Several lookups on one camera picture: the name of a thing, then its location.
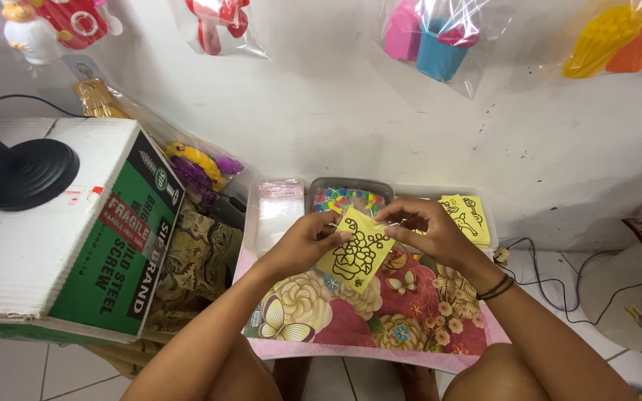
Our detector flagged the bag of toy hair braids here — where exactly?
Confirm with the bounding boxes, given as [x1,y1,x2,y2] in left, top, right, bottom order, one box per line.
[72,77,247,211]

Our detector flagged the purple cable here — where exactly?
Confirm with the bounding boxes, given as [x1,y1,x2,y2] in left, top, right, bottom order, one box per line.
[508,237,581,314]

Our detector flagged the bagged red toy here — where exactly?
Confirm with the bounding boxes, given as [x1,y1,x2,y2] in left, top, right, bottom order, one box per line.
[167,0,272,61]

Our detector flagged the person's right leg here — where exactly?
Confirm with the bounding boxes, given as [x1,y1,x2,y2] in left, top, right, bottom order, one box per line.
[399,342,557,401]

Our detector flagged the thin black lamp cable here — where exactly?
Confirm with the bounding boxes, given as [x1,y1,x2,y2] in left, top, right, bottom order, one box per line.
[0,93,89,119]

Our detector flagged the person's right hand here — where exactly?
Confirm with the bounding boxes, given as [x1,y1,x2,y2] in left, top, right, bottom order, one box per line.
[376,198,496,294]

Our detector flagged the black floor cable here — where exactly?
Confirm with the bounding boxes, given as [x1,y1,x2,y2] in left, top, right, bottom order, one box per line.
[499,262,642,327]

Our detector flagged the person's left hand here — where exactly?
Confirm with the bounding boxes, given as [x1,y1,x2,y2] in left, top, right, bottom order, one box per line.
[259,211,353,280]

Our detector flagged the stack of yellow cards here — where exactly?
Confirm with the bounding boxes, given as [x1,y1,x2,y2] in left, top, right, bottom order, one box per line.
[437,194,492,247]

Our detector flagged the person's leg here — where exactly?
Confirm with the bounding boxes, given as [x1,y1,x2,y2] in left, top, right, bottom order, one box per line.
[201,333,322,401]
[399,342,557,401]

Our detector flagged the bagged doll toy set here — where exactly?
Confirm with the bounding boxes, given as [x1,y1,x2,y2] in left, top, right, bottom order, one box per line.
[0,0,124,69]

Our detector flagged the brown batik cloth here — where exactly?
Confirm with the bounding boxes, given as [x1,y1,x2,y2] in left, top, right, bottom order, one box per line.
[82,196,245,381]

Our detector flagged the floral pink lap table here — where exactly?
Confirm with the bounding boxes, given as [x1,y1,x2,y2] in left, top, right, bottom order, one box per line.
[233,244,512,375]

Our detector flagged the container of coloured packets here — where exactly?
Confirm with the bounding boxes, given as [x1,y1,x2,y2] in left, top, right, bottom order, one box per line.
[307,177,395,221]

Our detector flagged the white plastic tray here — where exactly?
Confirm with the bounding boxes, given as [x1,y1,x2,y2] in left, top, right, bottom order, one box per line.
[241,177,501,264]

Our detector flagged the black wrist bracelets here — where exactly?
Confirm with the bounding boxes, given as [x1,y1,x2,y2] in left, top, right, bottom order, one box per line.
[476,272,516,302]

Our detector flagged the white and green cardboard box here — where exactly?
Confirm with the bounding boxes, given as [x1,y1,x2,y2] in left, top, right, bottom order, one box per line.
[0,117,187,345]

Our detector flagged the clear plastic bag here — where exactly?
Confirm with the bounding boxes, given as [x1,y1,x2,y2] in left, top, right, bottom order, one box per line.
[576,244,642,353]

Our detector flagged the bagged pink and blue toy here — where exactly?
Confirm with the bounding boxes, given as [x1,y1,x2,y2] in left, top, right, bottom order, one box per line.
[376,0,516,101]

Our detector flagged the person's left leg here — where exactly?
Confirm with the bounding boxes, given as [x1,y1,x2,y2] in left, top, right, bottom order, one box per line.
[201,333,322,401]

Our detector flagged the black round lamp stand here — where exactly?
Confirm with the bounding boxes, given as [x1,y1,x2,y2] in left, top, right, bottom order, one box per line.
[0,114,81,212]

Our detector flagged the yellow sand art card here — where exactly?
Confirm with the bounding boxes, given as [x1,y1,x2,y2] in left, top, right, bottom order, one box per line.
[315,206,398,295]

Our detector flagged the stack of clear plastic sleeves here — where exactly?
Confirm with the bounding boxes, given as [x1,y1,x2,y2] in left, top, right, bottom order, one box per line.
[253,179,306,258]

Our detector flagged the bagged yellow and orange toy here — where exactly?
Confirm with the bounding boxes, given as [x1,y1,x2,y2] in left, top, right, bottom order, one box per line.
[548,0,642,82]

